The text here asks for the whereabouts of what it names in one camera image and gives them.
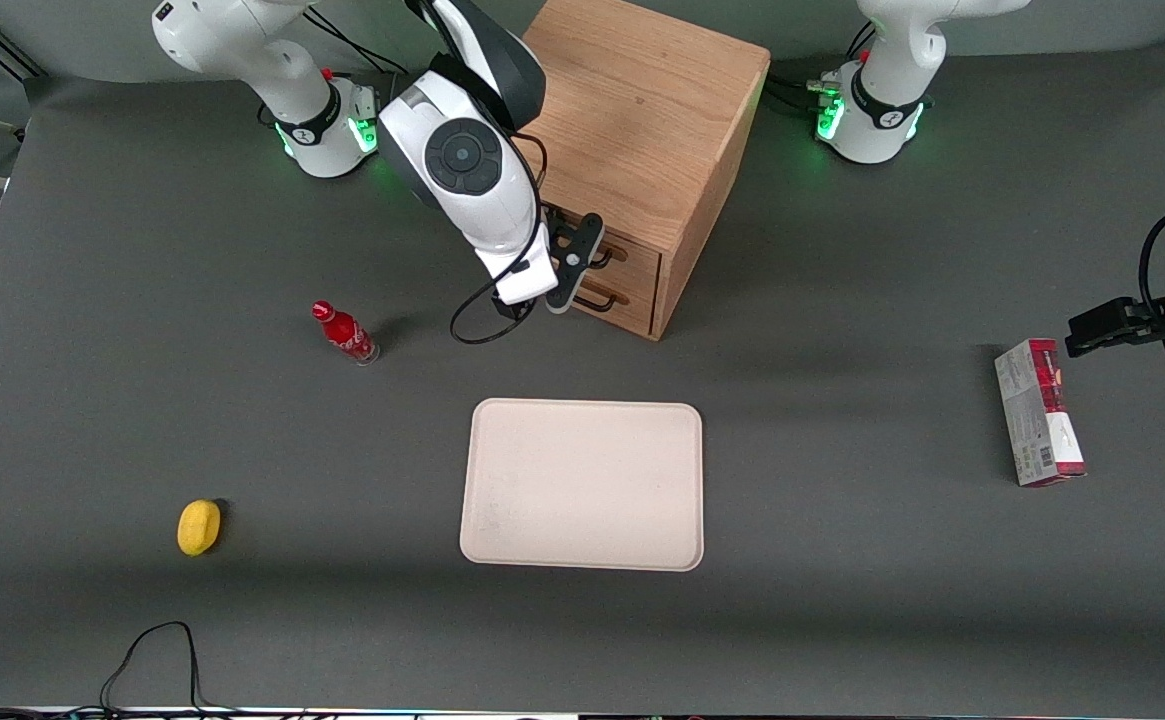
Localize wooden drawer with black handle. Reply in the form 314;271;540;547
542;200;664;301
567;270;657;338

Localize oak wooden drawer cabinet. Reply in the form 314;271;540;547
512;0;771;342

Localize grey and red carton box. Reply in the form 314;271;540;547
994;338;1088;488

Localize beige rectangular tray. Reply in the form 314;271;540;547
459;398;705;573

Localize red soda bottle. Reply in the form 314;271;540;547
311;300;381;367

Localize yellow lemon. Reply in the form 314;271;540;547
177;499;223;557

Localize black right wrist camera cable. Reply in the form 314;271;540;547
449;130;550;346

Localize black left arm base cables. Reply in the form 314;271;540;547
764;22;875;119

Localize black arm base cables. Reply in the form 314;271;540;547
304;8;413;127
764;22;875;119

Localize black right arm base cables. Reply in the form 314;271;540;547
304;8;413;127

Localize thin black looped cable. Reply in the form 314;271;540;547
99;621;211;713

